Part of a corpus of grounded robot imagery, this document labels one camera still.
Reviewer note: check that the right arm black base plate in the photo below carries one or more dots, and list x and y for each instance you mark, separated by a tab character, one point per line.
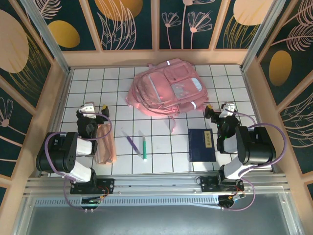
207	183

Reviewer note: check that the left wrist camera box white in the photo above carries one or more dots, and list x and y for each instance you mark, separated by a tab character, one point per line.
88	108

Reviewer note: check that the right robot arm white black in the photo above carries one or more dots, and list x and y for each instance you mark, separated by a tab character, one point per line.
256	147

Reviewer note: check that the purple pen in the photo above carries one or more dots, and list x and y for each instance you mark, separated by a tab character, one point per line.
133	144

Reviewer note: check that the aluminium mounting rail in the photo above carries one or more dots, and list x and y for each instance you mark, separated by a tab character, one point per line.
159	182

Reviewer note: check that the pink school backpack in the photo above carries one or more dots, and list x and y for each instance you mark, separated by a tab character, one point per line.
156	90

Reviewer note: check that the green pen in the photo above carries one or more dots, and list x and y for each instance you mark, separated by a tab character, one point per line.
144	148

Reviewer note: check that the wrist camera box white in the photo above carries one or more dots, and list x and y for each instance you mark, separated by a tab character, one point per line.
88	108
228	107

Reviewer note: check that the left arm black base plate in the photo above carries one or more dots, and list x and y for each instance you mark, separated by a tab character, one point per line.
107	186

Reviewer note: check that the aluminium frame post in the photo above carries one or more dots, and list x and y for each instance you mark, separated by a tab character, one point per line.
260	36
48	36

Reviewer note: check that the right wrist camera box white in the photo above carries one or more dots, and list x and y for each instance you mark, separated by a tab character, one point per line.
228	107

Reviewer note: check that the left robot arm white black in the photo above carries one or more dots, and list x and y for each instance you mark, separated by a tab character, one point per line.
56	151

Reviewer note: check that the dark blue notebook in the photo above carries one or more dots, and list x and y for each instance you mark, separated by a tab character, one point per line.
201	147

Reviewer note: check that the grey metal sheet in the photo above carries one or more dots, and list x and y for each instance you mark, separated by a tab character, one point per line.
156	220

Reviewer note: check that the small controller board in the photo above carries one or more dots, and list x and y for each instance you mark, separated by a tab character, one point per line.
91	201
228	200

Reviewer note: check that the peach pencil case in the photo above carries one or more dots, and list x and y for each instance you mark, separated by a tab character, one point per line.
106	144

